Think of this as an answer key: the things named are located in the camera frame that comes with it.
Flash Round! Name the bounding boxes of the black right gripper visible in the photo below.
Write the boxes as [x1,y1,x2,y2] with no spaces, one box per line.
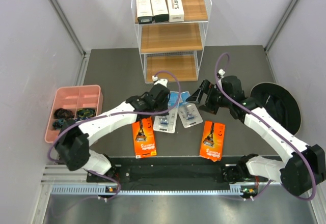
[186,80,232,115]

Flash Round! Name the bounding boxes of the blue Gillette blister pack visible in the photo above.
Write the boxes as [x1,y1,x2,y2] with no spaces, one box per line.
[153,91,179,133]
[178,91,203,128]

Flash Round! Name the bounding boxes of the orange gillette fusion box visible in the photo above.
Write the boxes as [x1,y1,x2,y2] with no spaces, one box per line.
[199,121,225,162]
[132,117,157,159]

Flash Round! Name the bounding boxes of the white Harry's logo box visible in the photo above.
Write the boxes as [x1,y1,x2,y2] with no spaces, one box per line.
[167,0,184,22]

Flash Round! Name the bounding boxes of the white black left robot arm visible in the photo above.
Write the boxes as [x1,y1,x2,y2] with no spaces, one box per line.
[55,79,170,182]

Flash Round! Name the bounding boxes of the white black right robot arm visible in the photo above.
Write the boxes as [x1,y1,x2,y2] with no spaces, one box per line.
[187,75,325,201]

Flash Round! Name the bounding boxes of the black and beige bucket hat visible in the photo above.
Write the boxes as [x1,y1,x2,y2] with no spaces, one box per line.
[250,82,302,135]

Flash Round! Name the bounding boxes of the pink compartment tray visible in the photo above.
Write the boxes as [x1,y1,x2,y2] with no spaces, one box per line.
[44,85,103,144]

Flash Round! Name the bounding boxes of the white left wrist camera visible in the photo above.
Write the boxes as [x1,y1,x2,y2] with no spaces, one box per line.
[152,75,168,87]

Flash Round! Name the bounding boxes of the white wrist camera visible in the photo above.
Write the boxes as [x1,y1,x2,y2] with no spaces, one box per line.
[152,75,168,87]
[217,69,225,79]

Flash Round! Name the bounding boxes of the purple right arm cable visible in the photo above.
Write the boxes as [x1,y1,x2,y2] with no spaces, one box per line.
[214,52,318,201]

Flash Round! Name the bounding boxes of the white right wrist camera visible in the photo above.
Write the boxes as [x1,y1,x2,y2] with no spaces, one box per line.
[217,69,225,79]

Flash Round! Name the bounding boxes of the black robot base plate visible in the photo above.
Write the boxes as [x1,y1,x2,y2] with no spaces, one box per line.
[86,156,268,184]

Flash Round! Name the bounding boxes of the blue patterned hair ties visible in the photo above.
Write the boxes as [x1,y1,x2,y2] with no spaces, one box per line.
[52,106,97,130]

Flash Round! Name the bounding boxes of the white wire wooden shelf unit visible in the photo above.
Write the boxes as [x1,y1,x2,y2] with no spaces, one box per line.
[131,0,212,83]

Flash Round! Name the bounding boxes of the black hair ties pile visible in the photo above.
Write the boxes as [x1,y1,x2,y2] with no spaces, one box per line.
[54,108,76,119]

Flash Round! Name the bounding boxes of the grey slotted cable duct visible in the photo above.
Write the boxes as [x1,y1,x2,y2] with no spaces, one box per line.
[50,184,245,197]

